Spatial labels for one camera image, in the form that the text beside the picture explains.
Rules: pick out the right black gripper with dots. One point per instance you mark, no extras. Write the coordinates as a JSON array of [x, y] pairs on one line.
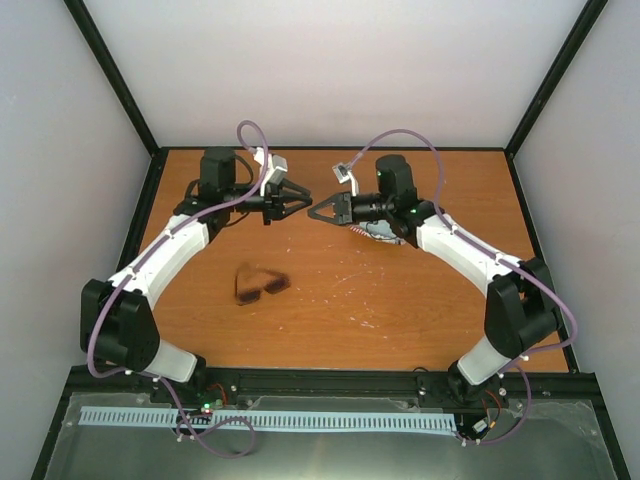
[[343, 212]]

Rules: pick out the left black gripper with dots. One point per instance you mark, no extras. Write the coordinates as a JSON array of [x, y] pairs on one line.
[[275, 199]]

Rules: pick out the flag pattern sunglasses case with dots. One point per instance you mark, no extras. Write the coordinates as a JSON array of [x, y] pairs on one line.
[[360, 229]]

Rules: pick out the light blue cleaning cloth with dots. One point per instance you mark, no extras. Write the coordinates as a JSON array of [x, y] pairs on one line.
[[380, 232]]

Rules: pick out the brown sunglasses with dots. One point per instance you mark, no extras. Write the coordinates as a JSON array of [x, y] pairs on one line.
[[250, 282]]

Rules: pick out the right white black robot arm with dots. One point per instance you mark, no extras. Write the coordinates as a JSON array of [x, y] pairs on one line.
[[519, 309]]

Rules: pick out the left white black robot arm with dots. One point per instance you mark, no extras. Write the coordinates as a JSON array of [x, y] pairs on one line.
[[118, 330]]

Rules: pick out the left green controller board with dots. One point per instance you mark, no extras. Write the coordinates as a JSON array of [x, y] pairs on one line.
[[209, 407]]

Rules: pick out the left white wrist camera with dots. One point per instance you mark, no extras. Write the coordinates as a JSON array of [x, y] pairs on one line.
[[276, 170]]

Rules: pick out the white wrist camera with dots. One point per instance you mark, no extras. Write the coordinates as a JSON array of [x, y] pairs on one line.
[[276, 170], [344, 174]]

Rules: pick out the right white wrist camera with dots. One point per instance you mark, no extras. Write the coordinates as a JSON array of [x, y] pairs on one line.
[[344, 174]]

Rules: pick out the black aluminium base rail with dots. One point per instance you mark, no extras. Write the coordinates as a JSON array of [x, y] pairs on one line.
[[431, 389]]

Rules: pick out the left black frame post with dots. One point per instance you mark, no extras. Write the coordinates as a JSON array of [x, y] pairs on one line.
[[98, 47]]

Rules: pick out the black frame post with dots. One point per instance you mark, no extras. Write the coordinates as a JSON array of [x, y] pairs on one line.
[[573, 42], [98, 47]]

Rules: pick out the light blue slotted cable duct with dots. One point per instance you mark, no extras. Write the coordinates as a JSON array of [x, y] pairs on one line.
[[274, 421]]

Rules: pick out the right black frame post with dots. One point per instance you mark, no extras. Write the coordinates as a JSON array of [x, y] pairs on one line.
[[573, 42]]

